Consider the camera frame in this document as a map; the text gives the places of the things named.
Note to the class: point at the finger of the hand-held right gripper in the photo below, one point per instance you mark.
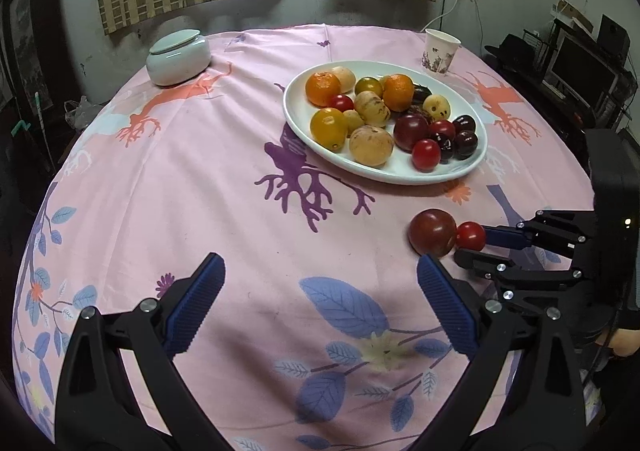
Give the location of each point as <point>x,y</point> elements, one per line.
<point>502,236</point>
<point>480,261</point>

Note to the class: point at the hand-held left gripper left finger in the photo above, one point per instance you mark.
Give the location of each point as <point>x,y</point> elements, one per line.
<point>195,306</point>

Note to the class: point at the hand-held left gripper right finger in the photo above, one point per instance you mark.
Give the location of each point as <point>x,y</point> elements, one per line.
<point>447,306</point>

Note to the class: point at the large dark brown tomato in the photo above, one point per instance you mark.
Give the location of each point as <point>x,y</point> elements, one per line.
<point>432,232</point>

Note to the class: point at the dark cherry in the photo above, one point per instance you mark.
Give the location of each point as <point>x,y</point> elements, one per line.
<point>466,144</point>
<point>465,123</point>
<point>446,148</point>

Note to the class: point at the white oval plate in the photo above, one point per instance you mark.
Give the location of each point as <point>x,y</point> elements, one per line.
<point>385,173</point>

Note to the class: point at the dark purple-red plum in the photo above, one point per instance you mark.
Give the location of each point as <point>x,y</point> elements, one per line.
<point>411,132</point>

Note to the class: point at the spotted yellow fruit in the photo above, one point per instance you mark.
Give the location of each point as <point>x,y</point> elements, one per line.
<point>436,107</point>

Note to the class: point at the dark water chestnut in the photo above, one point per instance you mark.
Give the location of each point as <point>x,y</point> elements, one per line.
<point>419,112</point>
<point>422,94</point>

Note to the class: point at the pale yellow pepino melon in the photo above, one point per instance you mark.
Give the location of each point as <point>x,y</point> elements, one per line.
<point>371,146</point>

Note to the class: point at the orange mandarin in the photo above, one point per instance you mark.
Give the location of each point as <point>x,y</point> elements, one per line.
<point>322,87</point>
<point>398,92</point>

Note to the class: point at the purple striped pepino melon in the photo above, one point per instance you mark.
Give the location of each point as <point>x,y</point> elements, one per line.
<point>372,109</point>

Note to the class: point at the green-yellow tomato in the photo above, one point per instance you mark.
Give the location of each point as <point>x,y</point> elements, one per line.
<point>369,86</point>

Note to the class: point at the yellow tomato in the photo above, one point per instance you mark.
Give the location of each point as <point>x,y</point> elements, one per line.
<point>328,128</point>

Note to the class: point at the large pale pepino melon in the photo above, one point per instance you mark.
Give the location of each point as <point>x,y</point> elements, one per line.
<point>346,77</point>

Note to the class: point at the person's right hand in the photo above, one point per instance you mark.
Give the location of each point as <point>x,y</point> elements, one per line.
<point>627,342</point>

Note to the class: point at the black desk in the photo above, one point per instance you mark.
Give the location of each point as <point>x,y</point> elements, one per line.
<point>560,111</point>

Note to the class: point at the pink floral tablecloth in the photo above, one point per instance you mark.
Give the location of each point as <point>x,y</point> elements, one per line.
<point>200,181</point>

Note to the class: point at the computer monitor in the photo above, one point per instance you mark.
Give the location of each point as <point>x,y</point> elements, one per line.
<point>582,71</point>

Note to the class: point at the black speaker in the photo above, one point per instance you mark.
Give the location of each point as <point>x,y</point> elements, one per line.
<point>614,33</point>

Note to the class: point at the black hat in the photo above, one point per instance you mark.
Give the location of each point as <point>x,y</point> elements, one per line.
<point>512,51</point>

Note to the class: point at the floral paper cup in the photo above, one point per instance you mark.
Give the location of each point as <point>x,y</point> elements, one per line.
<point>440,53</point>

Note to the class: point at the clear plastic bag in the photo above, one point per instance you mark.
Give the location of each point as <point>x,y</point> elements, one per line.
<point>82,113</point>

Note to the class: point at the white mop stick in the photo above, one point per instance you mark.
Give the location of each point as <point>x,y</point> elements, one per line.
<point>42,131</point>

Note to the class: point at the pale green lidded jar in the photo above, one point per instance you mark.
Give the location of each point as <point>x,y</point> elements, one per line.
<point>177,61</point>

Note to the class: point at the dark framed wall picture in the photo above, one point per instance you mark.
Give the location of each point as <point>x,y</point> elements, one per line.
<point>27,41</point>

